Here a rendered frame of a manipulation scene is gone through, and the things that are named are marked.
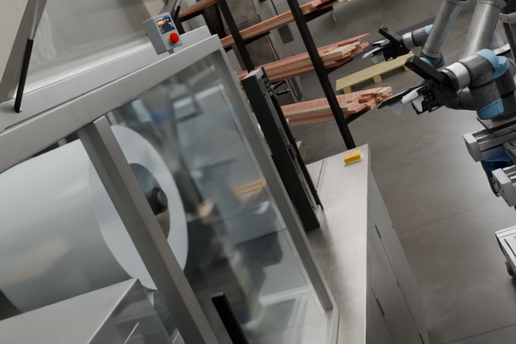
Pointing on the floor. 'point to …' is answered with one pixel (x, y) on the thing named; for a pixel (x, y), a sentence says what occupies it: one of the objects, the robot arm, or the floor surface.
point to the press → (215, 17)
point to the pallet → (372, 73)
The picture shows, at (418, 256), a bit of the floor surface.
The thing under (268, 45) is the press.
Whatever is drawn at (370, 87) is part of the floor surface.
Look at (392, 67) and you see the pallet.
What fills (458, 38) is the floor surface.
